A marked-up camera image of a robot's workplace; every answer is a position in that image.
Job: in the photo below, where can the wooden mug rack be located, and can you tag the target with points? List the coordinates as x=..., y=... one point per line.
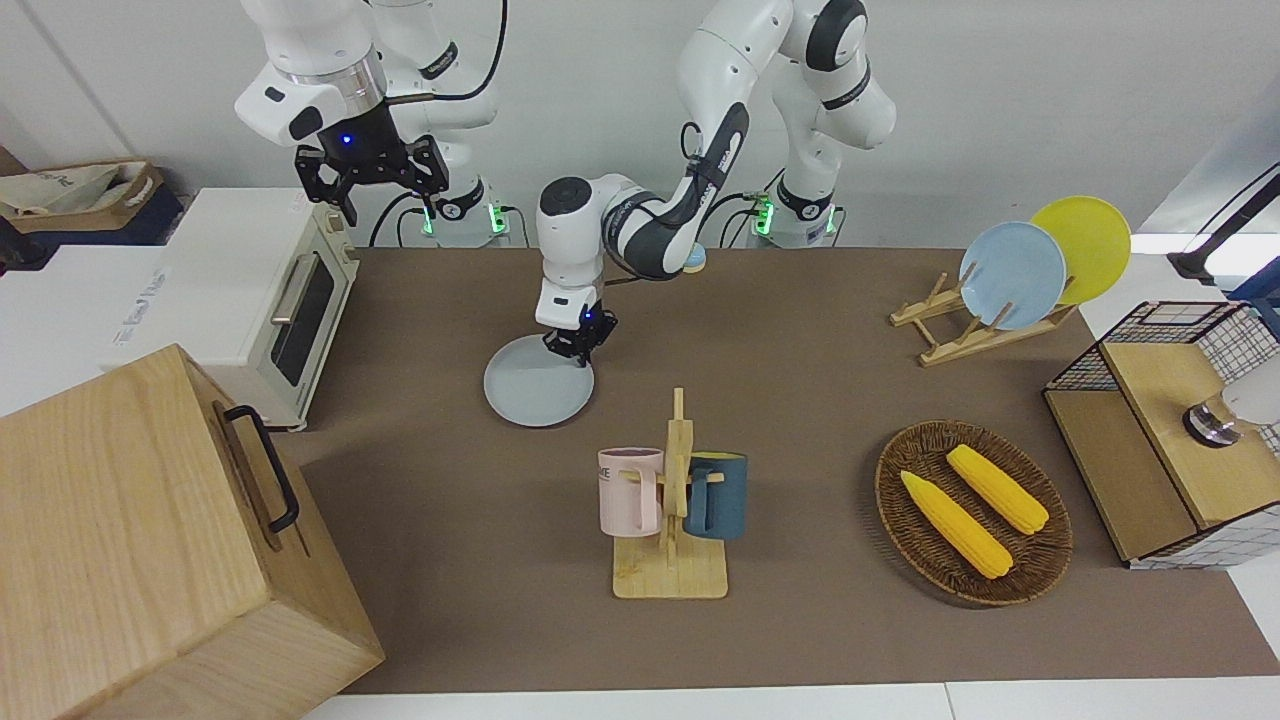
x=670, y=575

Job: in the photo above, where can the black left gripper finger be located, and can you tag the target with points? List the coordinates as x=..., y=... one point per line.
x=587, y=352
x=558, y=343

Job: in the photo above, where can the wooden drawer box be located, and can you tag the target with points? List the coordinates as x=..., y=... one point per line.
x=130, y=550

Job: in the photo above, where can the pink mug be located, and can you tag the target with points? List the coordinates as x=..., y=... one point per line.
x=625, y=495

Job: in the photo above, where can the dark blue mug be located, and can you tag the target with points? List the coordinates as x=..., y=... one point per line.
x=722, y=500

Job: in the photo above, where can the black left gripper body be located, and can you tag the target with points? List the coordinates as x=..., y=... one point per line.
x=595, y=325

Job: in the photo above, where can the yellow plate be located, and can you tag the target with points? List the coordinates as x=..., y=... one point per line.
x=1095, y=240

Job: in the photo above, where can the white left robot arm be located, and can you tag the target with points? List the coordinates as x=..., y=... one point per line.
x=720, y=70

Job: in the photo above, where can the wooden plate rack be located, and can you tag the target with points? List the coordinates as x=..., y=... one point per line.
x=960, y=345

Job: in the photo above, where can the gray round plate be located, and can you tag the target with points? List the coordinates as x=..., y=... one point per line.
x=530, y=390

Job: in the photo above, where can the brown table mat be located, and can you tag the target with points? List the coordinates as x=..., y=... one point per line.
x=800, y=400

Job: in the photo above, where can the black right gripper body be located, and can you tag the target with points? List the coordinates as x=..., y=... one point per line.
x=362, y=140

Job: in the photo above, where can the white cloth bag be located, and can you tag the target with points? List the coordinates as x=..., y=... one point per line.
x=70, y=190

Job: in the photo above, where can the white toaster oven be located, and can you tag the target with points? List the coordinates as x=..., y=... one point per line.
x=230, y=270

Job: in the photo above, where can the light blue plate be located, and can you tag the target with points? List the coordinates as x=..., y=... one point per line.
x=1015, y=275

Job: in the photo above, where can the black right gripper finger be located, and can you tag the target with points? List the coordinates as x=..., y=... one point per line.
x=432, y=170
x=318, y=172

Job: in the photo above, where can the cardboard box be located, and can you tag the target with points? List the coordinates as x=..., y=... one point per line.
x=135, y=205

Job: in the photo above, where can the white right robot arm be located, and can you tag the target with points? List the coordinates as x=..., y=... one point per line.
x=310, y=60

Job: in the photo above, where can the dark blue box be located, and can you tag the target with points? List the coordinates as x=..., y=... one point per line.
x=155, y=228

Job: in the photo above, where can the long yellow corn cob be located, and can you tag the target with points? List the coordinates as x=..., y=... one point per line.
x=955, y=525

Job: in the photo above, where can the white object with metal base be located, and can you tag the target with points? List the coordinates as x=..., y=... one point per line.
x=1210, y=422

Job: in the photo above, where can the small blue yellow bowl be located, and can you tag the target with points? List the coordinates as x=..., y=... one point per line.
x=695, y=262

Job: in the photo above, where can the brown wicker basket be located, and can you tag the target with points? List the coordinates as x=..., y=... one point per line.
x=1045, y=555

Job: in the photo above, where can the short yellow corn cob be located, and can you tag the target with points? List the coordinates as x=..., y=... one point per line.
x=1000, y=490

